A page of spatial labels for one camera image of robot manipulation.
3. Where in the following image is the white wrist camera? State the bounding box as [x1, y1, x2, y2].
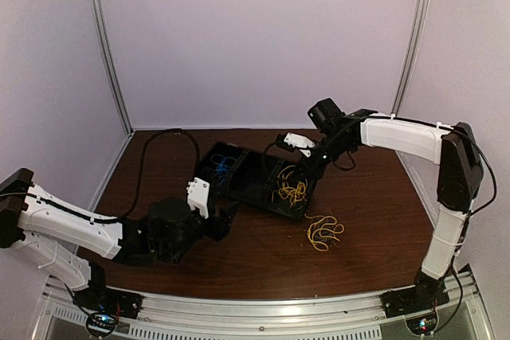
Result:
[186, 177, 210, 219]
[276, 132, 315, 158]

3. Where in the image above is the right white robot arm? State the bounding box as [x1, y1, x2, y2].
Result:
[284, 98, 490, 310]

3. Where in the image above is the black three-compartment bin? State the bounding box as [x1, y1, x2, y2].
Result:
[195, 142, 317, 221]

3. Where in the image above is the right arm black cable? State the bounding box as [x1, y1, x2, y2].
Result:
[261, 139, 292, 182]

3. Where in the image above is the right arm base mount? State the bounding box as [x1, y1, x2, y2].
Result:
[380, 287, 450, 336]

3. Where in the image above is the aluminium front rail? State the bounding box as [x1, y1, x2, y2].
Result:
[29, 272, 496, 339]

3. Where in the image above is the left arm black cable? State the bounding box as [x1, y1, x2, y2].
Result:
[85, 127, 201, 225]

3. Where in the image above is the blue cable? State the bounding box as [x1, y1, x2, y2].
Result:
[206, 152, 237, 186]

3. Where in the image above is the left aluminium frame post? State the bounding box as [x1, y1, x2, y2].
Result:
[90, 0, 134, 135]

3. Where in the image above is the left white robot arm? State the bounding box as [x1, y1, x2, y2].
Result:
[1, 168, 239, 311]

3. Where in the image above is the right aluminium frame post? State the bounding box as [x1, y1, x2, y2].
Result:
[391, 0, 430, 115]

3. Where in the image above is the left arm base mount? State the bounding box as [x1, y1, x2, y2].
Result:
[71, 288, 143, 338]

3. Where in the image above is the aluminium frame post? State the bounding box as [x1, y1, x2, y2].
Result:
[90, 0, 134, 135]
[391, 0, 430, 115]

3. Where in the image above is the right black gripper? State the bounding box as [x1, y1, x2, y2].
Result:
[292, 133, 352, 180]

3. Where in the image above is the yellow cable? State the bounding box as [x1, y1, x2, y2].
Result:
[304, 212, 345, 252]
[271, 164, 312, 209]

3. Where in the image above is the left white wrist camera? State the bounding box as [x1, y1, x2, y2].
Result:
[186, 177, 210, 219]

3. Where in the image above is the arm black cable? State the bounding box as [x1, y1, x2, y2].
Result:
[261, 139, 292, 182]
[85, 127, 201, 225]

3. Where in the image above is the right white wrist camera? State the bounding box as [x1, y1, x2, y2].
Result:
[276, 132, 315, 158]

